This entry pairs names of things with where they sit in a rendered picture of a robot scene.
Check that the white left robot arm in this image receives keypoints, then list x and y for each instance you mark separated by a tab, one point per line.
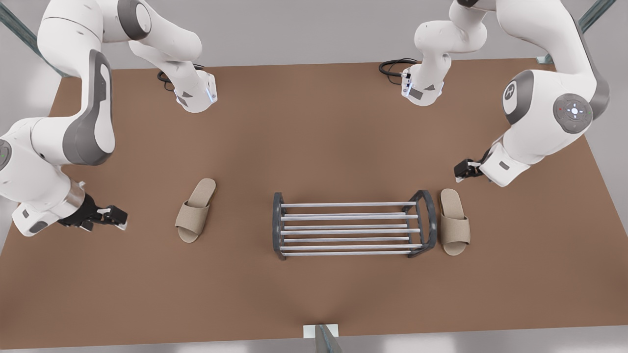
539	117

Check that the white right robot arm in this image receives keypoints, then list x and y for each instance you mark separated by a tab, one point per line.
91	127

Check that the grey metal shoe rack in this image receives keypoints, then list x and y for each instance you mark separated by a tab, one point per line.
351	230

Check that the beige slipper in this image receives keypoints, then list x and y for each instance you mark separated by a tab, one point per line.
195	212
454	225

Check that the silver frame post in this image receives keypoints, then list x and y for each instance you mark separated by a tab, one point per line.
325	338
591	14
19	29

